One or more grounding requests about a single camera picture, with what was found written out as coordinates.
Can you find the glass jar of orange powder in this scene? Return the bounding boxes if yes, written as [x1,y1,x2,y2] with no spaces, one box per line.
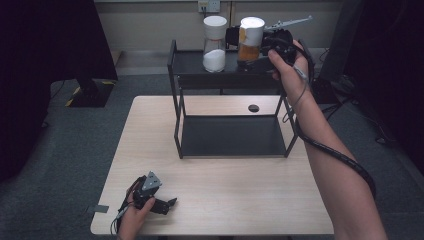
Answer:
[236,16,267,65]

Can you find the black stand base yellow tape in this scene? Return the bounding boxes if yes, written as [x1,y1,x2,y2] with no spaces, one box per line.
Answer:
[64,77,117,109]

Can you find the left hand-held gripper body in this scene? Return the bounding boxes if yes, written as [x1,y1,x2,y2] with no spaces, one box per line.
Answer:
[132,170,164,212]

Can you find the person's right hand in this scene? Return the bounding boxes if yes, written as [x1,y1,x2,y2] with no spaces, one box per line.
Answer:
[267,39,313,105]

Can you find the person's left hand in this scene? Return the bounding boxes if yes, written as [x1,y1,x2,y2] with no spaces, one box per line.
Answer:
[117,189,157,235]

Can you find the thin grey gripper cable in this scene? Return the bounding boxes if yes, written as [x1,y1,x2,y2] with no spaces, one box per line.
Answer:
[109,178,148,237]

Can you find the black curtain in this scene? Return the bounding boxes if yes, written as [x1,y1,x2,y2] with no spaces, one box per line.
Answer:
[0,0,119,184]

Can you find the black sleeved gripper cable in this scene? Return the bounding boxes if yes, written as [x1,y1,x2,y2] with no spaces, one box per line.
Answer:
[281,39,378,201]

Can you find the grey floor tape strip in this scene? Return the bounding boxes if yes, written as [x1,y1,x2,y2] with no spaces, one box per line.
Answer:
[86,204,110,215]

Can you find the white wall socket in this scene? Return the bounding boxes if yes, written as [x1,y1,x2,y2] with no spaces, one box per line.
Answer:
[197,0,222,14]

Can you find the black metal shelf rack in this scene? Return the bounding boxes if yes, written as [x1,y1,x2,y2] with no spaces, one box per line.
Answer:
[167,39,316,160]

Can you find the dark equipment stand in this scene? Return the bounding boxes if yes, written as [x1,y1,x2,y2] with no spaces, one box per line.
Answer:
[314,0,366,105]

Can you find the glass jar of white powder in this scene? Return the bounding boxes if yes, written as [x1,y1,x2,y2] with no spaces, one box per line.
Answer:
[202,15,229,74]

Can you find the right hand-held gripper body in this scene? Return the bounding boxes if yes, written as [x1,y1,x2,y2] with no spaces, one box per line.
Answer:
[261,15,314,66]

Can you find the black floor cables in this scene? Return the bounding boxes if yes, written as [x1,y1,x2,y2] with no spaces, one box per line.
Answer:
[318,94,398,146]

